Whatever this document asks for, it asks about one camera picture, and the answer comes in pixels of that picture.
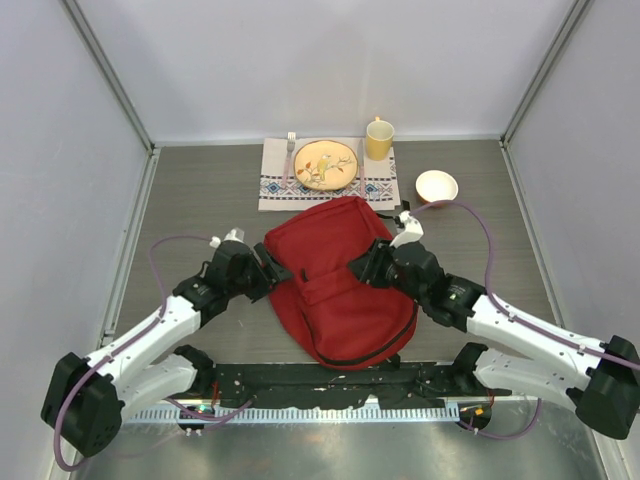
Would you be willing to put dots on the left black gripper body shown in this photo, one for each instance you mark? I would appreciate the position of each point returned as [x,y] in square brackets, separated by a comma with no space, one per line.
[254,281]

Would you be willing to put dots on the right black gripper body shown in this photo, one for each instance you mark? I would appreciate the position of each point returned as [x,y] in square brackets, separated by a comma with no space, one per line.
[389,276]

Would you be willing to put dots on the red backpack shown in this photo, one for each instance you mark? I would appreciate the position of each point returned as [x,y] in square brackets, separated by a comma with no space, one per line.
[339,321]

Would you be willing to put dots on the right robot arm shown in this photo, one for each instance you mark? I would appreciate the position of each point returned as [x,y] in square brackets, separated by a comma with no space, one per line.
[595,379]

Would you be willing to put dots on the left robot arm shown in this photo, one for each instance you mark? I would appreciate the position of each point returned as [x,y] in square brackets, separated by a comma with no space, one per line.
[89,397]

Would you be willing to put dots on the white orange bowl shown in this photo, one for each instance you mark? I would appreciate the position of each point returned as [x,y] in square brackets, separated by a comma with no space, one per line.
[436,185]

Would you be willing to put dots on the patterned white placemat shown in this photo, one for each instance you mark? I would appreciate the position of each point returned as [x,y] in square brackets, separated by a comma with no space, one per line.
[382,191]

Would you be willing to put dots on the bird pattern wooden plate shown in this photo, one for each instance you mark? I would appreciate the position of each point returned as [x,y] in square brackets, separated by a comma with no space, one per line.
[325,165]

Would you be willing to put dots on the yellow mug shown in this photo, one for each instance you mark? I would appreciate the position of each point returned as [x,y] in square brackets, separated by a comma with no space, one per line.
[379,138]

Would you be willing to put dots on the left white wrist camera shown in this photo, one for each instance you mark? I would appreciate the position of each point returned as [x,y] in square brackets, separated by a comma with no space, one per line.
[235,234]

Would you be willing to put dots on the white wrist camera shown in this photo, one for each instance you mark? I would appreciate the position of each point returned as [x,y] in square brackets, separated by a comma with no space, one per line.
[235,234]
[409,230]

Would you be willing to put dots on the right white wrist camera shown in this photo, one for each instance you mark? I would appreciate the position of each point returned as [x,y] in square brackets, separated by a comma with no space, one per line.
[409,230]

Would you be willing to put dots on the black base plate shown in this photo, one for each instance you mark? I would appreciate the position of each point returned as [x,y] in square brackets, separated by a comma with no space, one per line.
[402,385]

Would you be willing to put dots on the pink handled knife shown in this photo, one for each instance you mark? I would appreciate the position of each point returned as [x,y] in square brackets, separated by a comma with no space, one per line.
[361,168]

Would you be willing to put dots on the pink handled fork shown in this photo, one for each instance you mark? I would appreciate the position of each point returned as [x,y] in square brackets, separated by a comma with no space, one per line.
[290,147]

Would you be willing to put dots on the white slotted cable duct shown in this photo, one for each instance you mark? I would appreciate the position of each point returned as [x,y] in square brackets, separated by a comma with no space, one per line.
[370,412]

